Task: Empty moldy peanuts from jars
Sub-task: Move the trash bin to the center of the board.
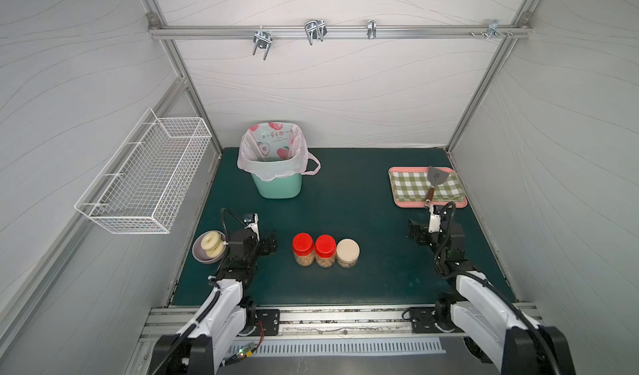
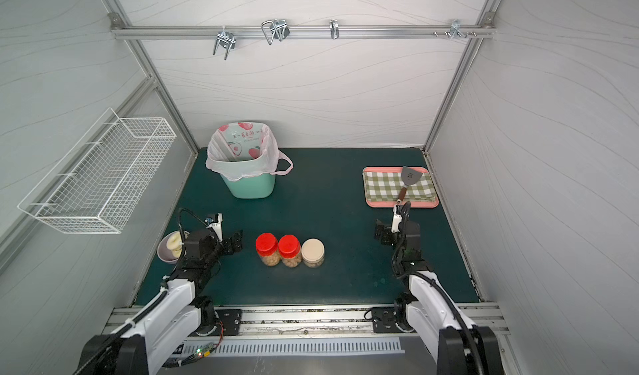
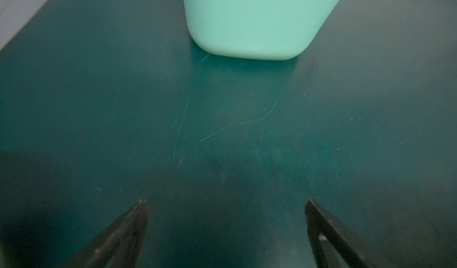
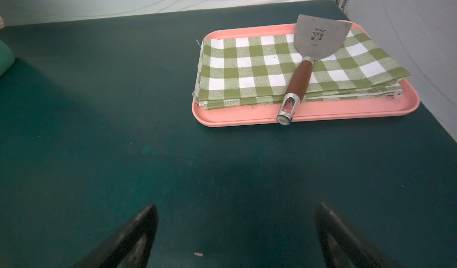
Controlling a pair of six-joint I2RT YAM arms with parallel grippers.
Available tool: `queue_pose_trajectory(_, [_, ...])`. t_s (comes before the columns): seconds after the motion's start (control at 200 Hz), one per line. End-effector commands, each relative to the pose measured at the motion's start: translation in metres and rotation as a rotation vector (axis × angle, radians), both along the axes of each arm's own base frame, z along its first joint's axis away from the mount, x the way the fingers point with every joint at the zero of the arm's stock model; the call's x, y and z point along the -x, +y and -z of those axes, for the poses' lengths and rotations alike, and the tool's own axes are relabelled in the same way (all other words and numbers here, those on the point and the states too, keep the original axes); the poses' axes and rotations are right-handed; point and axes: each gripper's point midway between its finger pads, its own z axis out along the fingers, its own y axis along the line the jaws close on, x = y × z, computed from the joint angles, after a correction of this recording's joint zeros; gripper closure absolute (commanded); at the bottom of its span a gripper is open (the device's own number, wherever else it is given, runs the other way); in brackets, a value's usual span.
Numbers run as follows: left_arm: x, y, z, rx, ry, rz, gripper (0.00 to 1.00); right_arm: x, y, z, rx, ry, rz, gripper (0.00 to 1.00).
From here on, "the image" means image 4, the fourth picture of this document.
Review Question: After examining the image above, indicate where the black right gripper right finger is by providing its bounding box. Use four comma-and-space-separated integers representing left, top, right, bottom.
314, 202, 403, 268

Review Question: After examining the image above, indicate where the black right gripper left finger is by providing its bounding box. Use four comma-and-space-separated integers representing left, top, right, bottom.
74, 204, 159, 268

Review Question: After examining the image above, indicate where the pink plastic tray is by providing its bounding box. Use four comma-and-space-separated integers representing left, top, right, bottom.
192, 24, 420, 127

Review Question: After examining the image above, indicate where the green white checkered cloth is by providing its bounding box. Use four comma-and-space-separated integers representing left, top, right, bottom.
194, 29, 409, 110

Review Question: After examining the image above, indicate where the mint green trash bin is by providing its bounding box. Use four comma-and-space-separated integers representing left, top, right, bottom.
0, 40, 15, 77

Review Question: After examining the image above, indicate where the steel spatula wooden handle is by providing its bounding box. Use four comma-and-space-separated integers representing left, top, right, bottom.
277, 14, 352, 125

